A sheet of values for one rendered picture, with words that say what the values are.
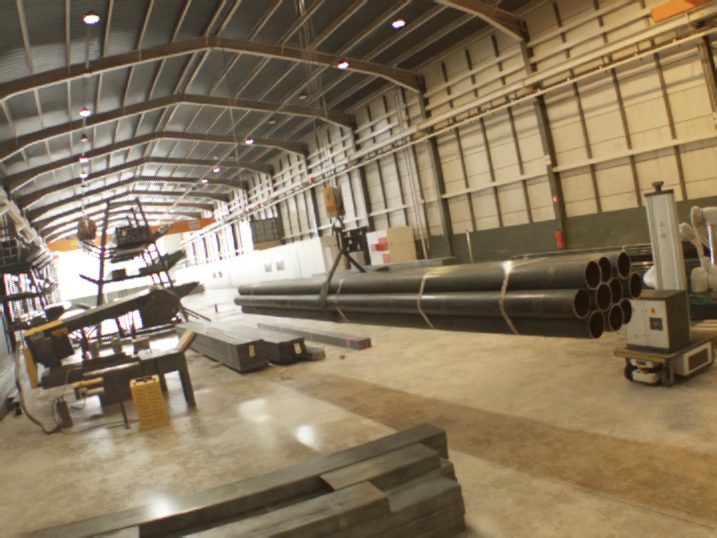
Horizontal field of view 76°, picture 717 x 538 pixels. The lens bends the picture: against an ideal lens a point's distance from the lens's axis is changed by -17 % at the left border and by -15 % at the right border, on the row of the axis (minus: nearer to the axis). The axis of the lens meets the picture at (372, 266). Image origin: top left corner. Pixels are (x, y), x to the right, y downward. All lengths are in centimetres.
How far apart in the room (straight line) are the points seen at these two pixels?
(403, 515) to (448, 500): 27
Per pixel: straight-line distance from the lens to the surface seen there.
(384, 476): 302
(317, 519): 265
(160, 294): 872
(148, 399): 670
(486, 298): 335
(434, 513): 294
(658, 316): 513
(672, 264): 546
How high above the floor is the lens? 173
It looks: 2 degrees down
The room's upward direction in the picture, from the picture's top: 10 degrees counter-clockwise
